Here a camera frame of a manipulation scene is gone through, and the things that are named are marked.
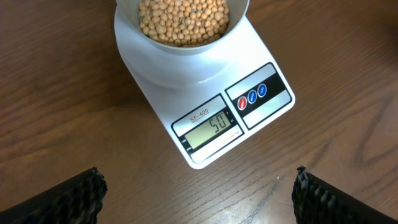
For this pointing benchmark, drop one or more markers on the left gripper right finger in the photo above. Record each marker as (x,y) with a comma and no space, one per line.
(317,202)

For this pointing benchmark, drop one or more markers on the soybeans in bowl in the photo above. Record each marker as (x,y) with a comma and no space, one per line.
(184,23)

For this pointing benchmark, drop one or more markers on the light grey bowl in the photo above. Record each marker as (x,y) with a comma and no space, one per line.
(236,18)

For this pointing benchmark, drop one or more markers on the white digital kitchen scale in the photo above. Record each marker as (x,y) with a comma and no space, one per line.
(212,101)

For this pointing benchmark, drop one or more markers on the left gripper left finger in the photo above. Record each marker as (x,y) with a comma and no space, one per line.
(77,200)

